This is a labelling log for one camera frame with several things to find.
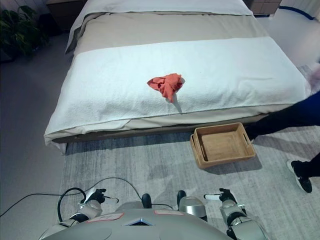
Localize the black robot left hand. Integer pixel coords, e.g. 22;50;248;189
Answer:
85;188;120;205

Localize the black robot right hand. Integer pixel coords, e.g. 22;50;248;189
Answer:
203;188;236;204

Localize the red cloth garment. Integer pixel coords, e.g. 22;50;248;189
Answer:
146;73;186;104

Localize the red-bordered white label sticker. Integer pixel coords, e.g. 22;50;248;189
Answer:
86;212;125;224
153;209;185;217

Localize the silver robot torso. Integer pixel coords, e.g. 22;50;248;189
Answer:
39;207;234;240

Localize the black and white sneaker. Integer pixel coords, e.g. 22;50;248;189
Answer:
286;159;314;194

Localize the person in dark trousers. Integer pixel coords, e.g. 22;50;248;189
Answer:
245;90;320;181

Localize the white terry blanket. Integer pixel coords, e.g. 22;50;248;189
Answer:
44;36;309;141

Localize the beige duvet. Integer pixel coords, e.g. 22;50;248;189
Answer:
65;11;270;63

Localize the green potted plant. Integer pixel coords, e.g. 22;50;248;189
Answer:
0;4;51;63

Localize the brown wooden nightstand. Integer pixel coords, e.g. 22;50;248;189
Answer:
243;0;284;17
46;0;88;33

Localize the white object with blue rim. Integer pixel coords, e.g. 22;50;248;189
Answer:
277;4;315;21

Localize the thick black cable loop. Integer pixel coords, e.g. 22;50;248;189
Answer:
57;187;88;223

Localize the wooden basket with handles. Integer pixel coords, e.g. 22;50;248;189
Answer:
189;122;257;169

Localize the thin black cable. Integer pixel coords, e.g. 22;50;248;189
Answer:
0;177;176;218

